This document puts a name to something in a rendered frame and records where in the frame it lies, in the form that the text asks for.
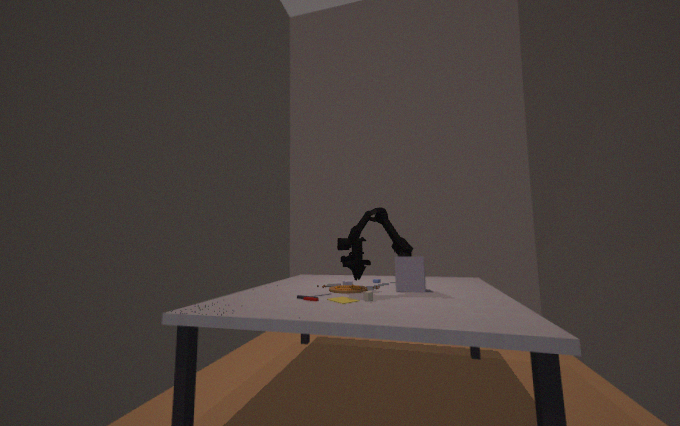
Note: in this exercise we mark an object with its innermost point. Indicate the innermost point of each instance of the orange round board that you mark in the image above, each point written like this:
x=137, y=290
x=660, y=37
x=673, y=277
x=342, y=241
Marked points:
x=363, y=289

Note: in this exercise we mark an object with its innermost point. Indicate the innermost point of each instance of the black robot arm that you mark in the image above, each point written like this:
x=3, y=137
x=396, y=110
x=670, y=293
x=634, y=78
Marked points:
x=400, y=245

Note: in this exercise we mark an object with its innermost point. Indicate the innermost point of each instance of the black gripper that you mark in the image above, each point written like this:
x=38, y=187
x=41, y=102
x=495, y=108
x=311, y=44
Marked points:
x=357, y=263

